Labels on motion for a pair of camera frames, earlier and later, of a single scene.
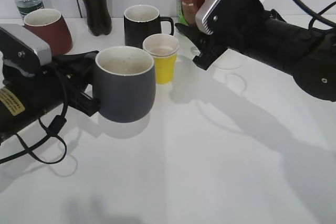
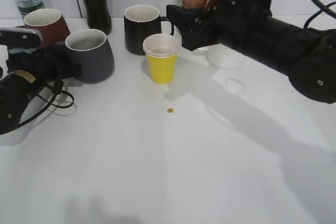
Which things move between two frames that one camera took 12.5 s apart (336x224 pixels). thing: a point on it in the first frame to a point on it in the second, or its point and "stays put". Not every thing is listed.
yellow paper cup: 163,49 stays put
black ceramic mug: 141,21 stays put
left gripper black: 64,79 to 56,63
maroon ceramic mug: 50,25 stays put
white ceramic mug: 230,59 stays put
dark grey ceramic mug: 125,83 to 91,48
